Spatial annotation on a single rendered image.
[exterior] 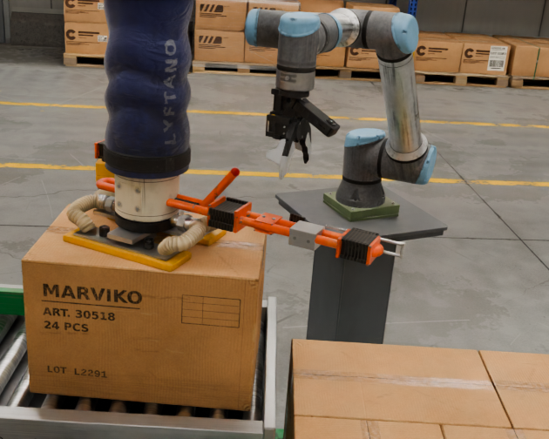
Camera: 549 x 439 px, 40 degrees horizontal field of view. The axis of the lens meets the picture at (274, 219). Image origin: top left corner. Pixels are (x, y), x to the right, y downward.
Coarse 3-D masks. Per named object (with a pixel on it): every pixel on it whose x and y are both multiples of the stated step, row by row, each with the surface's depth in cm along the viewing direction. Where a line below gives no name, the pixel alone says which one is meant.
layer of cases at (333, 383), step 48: (288, 384) 240; (336, 384) 218; (384, 384) 220; (432, 384) 221; (480, 384) 223; (528, 384) 225; (288, 432) 223; (336, 432) 198; (384, 432) 199; (432, 432) 201; (480, 432) 202; (528, 432) 203
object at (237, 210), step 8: (216, 200) 192; (224, 200) 196; (232, 200) 195; (240, 200) 194; (208, 208) 189; (216, 208) 188; (224, 208) 191; (232, 208) 191; (240, 208) 188; (248, 208) 192; (208, 216) 190; (216, 216) 189; (224, 216) 187; (232, 216) 186; (240, 216) 188; (208, 224) 190; (216, 224) 189; (224, 224) 188; (232, 224) 188
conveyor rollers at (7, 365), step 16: (0, 320) 238; (0, 336) 232; (16, 336) 230; (16, 352) 223; (0, 368) 213; (256, 368) 222; (0, 384) 208; (256, 384) 215; (16, 400) 201; (48, 400) 202; (64, 400) 208; (80, 400) 203; (96, 400) 206; (112, 400) 205; (256, 400) 208; (192, 416) 201; (224, 416) 201; (256, 416) 201
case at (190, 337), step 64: (64, 256) 192; (192, 256) 197; (256, 256) 200; (64, 320) 195; (128, 320) 194; (192, 320) 193; (256, 320) 194; (64, 384) 202; (128, 384) 201; (192, 384) 200
